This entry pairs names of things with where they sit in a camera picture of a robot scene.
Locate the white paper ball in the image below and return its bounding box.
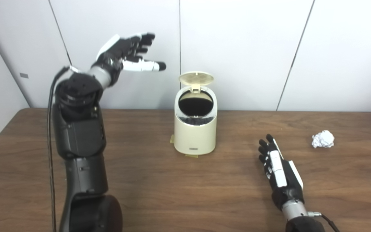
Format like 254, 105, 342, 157
312, 130, 335, 149

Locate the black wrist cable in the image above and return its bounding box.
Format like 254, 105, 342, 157
308, 211, 340, 232
47, 65, 80, 232

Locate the cream-colored bin body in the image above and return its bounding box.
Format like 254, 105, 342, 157
174, 85, 217, 154

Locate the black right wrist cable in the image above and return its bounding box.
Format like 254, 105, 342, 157
308, 211, 340, 232

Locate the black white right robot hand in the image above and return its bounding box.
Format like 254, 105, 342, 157
258, 134, 304, 211

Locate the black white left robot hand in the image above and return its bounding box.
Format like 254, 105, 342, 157
91, 32, 167, 86

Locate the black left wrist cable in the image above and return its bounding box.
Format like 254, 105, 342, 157
47, 65, 80, 232

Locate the round cream bin lid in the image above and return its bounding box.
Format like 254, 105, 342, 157
178, 71, 214, 94

